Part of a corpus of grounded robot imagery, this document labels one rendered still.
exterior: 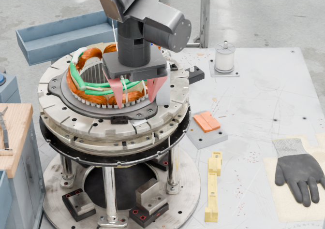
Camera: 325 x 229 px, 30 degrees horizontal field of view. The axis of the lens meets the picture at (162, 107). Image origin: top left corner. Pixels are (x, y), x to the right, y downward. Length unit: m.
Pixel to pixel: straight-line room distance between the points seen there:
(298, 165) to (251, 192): 0.14
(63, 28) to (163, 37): 0.67
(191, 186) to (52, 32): 0.53
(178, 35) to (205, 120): 0.70
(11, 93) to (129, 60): 0.48
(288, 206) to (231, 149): 0.23
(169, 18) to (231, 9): 2.86
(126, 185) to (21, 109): 0.36
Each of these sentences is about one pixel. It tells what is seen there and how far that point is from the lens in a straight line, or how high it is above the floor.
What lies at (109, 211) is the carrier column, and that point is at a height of 0.85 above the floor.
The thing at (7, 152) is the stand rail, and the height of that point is 1.07.
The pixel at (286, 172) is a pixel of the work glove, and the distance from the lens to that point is 1.54.
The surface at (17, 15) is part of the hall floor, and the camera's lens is 3.84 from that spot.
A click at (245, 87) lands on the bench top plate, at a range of 1.82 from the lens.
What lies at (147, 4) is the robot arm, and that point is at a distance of 0.98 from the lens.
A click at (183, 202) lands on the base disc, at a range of 1.43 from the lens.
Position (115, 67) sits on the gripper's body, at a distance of 1.05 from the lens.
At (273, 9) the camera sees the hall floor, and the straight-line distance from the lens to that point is 3.84.
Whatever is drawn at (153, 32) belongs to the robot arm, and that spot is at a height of 1.35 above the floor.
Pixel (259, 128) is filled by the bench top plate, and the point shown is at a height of 0.78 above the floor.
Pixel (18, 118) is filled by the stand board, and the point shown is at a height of 1.07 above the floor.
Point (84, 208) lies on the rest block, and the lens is 1.40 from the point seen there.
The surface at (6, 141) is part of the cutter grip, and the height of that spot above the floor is 1.10.
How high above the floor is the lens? 1.86
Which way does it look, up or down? 39 degrees down
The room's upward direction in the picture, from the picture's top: 1 degrees counter-clockwise
